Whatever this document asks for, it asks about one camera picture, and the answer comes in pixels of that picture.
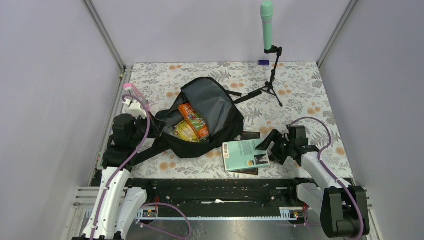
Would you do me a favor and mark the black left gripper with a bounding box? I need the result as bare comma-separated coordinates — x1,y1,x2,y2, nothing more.
130,110,167,146

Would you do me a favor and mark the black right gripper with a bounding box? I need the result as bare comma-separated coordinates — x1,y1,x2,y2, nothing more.
255,129,294,166

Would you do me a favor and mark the dark brown book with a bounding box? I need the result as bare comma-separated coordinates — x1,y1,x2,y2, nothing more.
226,131,261,176

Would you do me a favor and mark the light teal paperback book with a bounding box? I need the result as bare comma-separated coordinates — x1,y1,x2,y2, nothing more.
222,139,270,172

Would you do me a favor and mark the yellow snack packet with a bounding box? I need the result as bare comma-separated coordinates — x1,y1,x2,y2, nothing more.
174,120,200,143

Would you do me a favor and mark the black student backpack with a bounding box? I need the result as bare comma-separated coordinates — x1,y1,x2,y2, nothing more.
134,77,244,165

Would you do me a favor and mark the orange book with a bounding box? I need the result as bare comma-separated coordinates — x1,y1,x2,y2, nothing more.
178,103,210,140

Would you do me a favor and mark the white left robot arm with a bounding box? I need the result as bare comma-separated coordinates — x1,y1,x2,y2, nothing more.
78,114,155,240

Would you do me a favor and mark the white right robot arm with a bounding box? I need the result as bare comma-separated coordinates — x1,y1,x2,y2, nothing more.
256,125,370,238

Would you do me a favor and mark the floral table mat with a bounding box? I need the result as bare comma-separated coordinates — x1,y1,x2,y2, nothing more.
130,61,353,179

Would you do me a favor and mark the black microphone tripod stand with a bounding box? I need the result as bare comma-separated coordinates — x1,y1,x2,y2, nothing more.
258,45,283,107

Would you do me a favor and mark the small blue block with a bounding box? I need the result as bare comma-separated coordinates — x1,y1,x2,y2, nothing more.
258,60,270,66

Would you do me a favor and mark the mint green microphone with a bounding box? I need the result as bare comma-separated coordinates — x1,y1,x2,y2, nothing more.
260,0,274,54

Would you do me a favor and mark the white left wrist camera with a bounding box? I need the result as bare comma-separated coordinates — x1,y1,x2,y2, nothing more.
125,99,147,119

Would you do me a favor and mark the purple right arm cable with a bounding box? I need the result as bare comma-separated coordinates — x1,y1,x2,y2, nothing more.
286,116,365,240

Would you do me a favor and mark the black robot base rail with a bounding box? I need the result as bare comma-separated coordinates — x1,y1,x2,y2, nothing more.
125,178,312,220

